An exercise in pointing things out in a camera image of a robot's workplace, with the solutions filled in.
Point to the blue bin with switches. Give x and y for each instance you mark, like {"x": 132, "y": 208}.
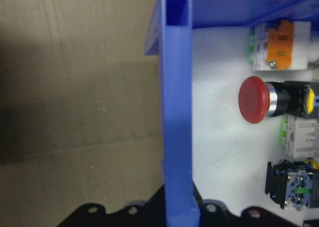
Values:
{"x": 177, "y": 87}

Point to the white foam liner sheet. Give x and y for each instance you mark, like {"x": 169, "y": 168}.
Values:
{"x": 219, "y": 149}

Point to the black and blue contact block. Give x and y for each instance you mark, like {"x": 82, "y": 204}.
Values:
{"x": 281, "y": 184}

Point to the red mushroom push button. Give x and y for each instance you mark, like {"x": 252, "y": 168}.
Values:
{"x": 254, "y": 100}

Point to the orange and white contact block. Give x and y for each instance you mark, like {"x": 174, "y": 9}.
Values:
{"x": 279, "y": 47}

